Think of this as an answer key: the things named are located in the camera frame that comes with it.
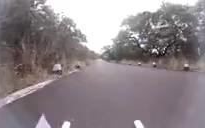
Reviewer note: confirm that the grey asphalt road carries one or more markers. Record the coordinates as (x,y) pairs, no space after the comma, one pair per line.
(123,93)

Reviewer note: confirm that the dry grass verge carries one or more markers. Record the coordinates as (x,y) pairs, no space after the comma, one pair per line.
(171,63)
(13,78)

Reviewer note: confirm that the robot's own part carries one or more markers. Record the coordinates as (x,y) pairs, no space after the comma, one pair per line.
(66,125)
(139,124)

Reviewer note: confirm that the row of trees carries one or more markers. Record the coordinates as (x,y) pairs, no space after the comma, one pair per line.
(166,33)
(30,33)

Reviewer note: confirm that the pale road edge kerb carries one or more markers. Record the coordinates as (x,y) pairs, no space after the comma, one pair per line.
(23,91)

